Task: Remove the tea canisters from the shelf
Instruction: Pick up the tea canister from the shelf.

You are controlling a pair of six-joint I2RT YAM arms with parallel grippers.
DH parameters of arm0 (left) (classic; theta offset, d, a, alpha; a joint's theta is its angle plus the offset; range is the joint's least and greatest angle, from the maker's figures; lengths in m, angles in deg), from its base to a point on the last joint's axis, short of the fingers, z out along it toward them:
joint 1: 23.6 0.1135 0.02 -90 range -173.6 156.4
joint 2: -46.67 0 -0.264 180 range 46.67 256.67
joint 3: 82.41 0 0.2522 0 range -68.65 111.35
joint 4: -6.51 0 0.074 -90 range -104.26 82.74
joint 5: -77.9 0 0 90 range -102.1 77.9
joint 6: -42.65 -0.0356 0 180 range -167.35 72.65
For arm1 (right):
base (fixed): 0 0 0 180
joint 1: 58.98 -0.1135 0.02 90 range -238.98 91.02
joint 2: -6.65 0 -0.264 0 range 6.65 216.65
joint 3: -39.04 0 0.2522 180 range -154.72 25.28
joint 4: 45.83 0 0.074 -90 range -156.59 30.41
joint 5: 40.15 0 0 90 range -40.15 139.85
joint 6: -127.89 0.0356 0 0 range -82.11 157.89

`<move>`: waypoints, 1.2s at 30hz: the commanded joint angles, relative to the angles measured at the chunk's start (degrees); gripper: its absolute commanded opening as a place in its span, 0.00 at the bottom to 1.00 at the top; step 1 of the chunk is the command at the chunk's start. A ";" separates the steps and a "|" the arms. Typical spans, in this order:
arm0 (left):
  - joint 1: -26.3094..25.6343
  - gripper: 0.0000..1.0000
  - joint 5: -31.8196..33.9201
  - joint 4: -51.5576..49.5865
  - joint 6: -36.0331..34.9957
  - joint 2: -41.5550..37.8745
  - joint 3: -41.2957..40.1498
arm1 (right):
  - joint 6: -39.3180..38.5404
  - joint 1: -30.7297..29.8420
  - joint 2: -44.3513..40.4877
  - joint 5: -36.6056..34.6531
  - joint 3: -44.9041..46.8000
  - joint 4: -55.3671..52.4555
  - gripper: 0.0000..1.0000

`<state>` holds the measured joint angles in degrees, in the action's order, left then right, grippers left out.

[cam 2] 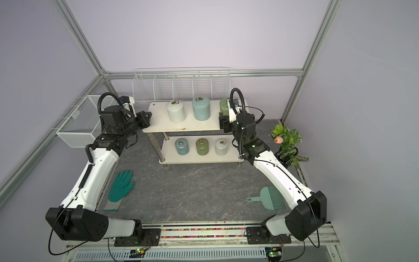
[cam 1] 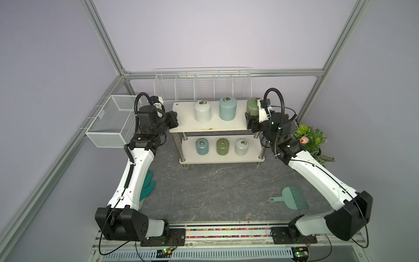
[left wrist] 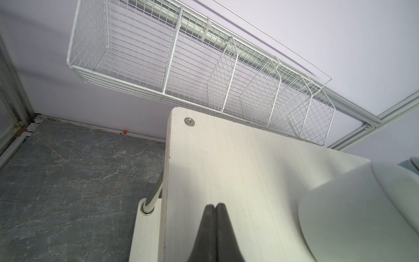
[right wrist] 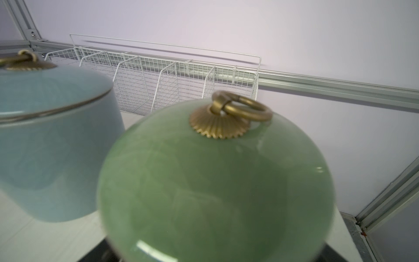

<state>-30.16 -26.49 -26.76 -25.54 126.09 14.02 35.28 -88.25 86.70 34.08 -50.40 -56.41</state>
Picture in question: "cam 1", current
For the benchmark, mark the small green tea canister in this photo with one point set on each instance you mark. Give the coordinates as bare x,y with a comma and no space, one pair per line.
222,146

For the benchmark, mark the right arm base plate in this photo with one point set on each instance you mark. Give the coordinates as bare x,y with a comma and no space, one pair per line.
289,235

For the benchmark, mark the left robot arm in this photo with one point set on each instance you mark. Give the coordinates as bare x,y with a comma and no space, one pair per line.
121,219

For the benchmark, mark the white slotted cable duct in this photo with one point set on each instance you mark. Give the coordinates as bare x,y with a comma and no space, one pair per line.
201,254

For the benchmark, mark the potted plant with pink flower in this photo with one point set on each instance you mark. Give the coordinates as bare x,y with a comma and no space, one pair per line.
313,140

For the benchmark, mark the white mesh basket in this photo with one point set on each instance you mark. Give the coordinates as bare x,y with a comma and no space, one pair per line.
114,124

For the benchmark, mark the green rubber glove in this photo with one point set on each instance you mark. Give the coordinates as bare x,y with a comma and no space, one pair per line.
148,186

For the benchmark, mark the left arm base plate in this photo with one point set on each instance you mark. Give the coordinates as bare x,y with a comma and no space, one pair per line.
173,237

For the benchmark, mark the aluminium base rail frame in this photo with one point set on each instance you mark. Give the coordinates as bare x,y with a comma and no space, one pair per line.
248,234

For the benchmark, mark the large white tea canister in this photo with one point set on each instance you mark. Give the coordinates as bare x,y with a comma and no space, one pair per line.
202,111

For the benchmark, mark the white wire divided basket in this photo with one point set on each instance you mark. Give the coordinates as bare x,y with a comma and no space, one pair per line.
190,84

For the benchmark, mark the large light blue tea canister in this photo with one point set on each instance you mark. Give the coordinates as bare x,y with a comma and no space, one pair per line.
227,108

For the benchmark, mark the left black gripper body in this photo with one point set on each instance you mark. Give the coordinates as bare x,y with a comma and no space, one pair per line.
169,122

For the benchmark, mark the small white tea canister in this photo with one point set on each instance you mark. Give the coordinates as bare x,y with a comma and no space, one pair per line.
241,147

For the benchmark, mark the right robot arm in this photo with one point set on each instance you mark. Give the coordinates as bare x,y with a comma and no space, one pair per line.
351,210

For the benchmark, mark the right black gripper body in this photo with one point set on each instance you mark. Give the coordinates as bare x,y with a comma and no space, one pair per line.
258,126

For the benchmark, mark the small blue tea canister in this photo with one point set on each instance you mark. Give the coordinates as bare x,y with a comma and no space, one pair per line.
202,146

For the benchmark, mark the large green tea canister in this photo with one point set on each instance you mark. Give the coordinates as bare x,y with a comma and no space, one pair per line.
253,106

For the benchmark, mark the white two-tier shelf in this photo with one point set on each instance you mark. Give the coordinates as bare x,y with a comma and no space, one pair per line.
190,130

